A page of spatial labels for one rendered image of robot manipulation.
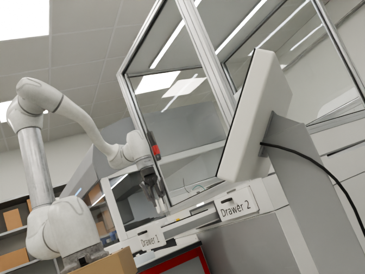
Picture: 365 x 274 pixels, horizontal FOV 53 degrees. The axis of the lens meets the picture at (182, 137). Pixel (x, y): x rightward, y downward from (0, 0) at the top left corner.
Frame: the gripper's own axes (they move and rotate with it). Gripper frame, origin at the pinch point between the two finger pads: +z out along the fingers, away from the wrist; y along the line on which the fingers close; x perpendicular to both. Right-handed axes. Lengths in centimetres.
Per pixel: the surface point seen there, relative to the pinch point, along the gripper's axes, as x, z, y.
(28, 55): 149, -180, -9
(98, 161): 81, -49, 2
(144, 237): 6.5, 11.8, -10.8
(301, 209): -100, 19, -7
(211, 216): -11.9, 13.8, 19.1
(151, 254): 21.5, 21.9, -4.4
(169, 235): -11.9, 14.8, -5.7
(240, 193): -39.0, 8.9, 21.2
